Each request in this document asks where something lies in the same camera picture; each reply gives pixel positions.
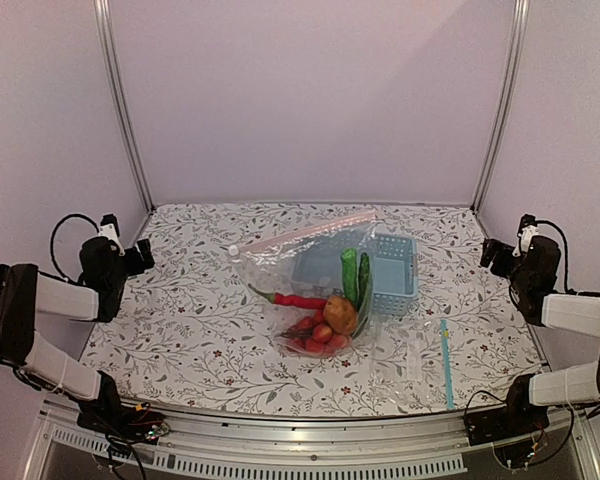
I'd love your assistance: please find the red lychee fruit bunch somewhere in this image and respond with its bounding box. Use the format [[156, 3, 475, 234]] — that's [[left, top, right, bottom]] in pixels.
[[279, 310, 352, 357]]

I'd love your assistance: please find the floral patterned table mat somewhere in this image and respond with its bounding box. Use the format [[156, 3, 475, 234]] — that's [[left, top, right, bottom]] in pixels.
[[81, 203, 543, 417]]

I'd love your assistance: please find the small circuit board with wires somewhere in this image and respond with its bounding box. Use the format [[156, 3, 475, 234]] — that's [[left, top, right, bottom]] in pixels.
[[128, 402, 171, 444]]

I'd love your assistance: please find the red chili pepper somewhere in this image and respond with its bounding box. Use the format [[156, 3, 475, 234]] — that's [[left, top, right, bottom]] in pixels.
[[248, 284, 327, 310]]

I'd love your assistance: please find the brown potato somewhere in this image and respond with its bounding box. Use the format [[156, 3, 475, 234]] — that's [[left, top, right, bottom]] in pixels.
[[323, 295, 358, 335]]

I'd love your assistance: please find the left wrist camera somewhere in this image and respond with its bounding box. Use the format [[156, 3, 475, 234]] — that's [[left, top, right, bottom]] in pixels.
[[99, 214, 125, 256]]

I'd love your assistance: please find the smooth green cucumber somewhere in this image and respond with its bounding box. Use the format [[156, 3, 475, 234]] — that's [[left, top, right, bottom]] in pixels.
[[340, 247, 358, 307]]

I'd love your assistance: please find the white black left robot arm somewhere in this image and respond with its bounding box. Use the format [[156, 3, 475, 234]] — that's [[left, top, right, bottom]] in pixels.
[[0, 214, 164, 442]]

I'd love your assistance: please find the clear blue zipper bag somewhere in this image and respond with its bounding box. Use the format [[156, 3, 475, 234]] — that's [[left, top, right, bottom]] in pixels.
[[371, 316, 455, 415]]

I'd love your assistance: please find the left aluminium frame post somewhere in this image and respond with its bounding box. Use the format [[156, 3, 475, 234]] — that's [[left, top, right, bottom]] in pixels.
[[94, 0, 155, 213]]

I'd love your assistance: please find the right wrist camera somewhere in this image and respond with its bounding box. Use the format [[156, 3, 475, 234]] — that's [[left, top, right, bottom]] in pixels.
[[513, 214, 539, 257]]

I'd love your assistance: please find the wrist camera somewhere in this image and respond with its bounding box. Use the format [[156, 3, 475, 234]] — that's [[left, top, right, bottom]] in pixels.
[[99, 214, 125, 256], [513, 214, 539, 257]]

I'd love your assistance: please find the dark green bumpy cucumber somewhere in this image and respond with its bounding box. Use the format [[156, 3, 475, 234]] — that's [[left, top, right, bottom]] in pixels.
[[357, 252, 371, 312]]

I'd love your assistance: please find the right aluminium frame post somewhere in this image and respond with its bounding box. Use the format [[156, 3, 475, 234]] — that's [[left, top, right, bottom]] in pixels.
[[471, 0, 530, 215]]

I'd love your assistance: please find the light blue plastic basket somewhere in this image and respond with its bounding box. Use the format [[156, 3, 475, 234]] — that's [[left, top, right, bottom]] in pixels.
[[291, 228, 418, 316]]

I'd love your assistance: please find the front aluminium rail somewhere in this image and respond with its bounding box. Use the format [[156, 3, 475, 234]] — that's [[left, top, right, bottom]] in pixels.
[[24, 399, 600, 479]]

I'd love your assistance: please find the aluminium frame post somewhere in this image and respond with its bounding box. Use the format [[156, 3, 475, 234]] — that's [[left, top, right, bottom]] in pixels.
[[94, 0, 155, 213], [471, 0, 530, 215]]

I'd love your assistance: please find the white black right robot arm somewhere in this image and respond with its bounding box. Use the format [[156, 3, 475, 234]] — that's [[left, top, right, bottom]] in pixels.
[[464, 214, 600, 445]]

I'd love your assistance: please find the clear pink zipper bag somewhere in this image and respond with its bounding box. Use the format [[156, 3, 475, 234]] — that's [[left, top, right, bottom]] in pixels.
[[228, 210, 378, 358]]

